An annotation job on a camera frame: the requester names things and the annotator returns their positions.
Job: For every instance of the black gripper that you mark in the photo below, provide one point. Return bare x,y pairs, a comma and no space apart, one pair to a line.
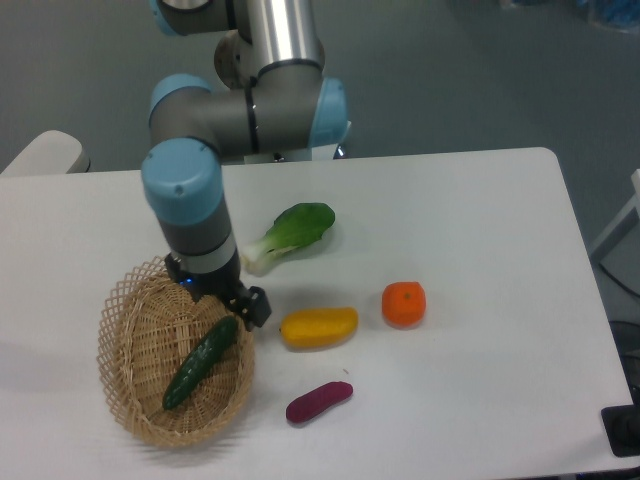
250,304

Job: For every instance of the green cucumber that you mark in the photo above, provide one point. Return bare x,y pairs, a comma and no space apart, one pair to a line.
200,361

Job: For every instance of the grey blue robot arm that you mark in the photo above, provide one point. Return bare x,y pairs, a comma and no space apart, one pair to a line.
279,100

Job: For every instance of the woven wicker basket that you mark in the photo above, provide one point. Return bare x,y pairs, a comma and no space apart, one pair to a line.
149,326

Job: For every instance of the yellow mango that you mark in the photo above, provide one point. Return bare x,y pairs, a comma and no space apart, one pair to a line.
318,327

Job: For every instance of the green bok choy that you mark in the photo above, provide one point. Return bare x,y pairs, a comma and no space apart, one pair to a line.
295,228

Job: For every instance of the purple sweet potato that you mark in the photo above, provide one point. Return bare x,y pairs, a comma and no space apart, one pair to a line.
315,402

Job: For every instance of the orange tangerine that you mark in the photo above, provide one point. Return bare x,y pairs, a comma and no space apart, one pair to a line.
404,304

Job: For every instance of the beige chair back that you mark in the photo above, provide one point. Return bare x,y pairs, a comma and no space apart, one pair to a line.
51,153

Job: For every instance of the white furniture leg right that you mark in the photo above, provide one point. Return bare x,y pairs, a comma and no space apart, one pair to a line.
621,225

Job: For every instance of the black device at table edge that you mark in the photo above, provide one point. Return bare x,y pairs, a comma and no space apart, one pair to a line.
621,424

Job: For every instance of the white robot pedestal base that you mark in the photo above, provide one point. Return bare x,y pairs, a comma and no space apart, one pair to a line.
327,150

